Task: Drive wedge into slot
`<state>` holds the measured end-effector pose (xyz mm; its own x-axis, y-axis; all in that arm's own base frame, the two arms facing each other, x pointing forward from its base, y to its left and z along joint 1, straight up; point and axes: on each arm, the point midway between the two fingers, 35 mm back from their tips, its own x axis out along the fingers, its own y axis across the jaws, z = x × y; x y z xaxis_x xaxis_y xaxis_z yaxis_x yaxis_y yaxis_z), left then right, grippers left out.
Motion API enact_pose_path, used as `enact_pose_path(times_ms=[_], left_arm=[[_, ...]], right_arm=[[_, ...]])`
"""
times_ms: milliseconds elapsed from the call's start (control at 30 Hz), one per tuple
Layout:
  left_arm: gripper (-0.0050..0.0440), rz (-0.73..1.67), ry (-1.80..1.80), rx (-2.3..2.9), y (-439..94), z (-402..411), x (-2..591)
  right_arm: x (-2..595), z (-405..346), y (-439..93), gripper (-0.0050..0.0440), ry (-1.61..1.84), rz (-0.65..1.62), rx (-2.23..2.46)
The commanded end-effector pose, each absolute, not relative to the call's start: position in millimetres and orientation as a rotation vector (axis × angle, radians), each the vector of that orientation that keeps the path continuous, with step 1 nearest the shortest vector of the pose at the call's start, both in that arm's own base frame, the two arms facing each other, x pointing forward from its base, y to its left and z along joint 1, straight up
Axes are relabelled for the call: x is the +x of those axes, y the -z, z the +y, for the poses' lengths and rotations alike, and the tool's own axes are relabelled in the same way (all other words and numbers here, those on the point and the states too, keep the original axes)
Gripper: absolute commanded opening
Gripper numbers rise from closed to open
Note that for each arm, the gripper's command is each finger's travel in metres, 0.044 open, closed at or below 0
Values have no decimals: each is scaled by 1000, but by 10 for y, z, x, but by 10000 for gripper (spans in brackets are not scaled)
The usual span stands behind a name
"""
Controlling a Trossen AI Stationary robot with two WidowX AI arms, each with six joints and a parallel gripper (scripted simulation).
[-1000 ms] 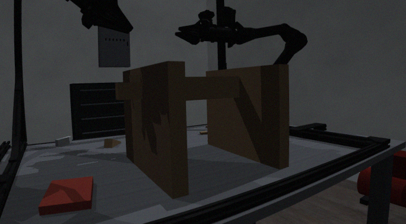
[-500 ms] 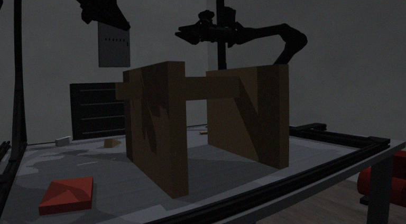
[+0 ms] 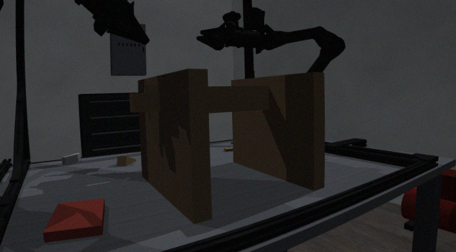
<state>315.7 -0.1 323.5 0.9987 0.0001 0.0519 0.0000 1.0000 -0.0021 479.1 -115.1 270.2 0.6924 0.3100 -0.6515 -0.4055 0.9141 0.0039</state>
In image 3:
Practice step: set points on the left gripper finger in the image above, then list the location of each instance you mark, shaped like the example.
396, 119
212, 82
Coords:
208, 41
217, 34

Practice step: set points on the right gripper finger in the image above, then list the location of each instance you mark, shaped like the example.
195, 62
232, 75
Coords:
127, 24
120, 34

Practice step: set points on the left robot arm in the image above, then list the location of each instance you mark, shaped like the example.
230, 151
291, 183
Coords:
331, 45

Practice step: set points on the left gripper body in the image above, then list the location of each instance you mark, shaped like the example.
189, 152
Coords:
230, 33

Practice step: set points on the dark brown wooden rail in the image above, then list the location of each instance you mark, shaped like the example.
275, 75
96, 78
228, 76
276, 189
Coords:
220, 99

